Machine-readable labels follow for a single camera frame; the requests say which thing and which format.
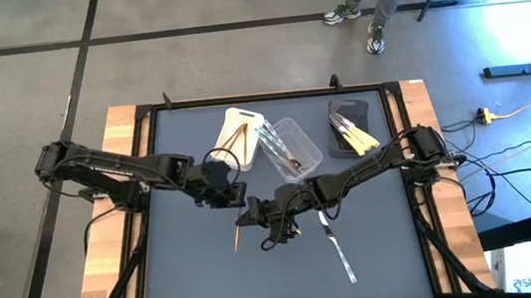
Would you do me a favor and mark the pale yellow handle knife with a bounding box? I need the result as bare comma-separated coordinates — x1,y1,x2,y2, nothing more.
328,112,364,160
329,110,371,158
333,107,382,151
331,108,376,155

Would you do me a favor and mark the yellow extension cord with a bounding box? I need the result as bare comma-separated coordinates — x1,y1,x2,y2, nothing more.
472,80,531,127

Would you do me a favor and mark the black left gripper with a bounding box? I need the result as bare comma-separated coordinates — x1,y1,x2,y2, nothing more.
190,156,251,226

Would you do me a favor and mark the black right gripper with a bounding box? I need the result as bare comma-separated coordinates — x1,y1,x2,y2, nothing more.
244,180,322,246

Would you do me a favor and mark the dark grey plastic bin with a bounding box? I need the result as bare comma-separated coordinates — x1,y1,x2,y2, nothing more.
322,95,377,161

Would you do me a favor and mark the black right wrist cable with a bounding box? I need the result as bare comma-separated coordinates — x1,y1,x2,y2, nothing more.
256,212,308,253

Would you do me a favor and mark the black desk foot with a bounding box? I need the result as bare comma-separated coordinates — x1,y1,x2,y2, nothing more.
474,208,531,253
478,37,531,81

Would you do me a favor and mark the white printed box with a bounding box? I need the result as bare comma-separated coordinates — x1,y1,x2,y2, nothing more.
498,242,531,298

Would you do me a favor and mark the clear plastic bin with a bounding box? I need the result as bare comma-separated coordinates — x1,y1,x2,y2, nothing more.
254,112,327,188

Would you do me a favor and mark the white plastic bin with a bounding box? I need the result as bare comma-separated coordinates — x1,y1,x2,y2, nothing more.
204,102,272,176

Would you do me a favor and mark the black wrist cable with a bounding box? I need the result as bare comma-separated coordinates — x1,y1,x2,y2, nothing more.
256,212,308,253
198,144,245,190

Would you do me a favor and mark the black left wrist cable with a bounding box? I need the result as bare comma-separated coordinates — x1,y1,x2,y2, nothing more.
198,144,245,190

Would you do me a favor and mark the black aluminium table frame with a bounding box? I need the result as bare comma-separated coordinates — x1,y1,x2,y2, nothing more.
52,58,498,298

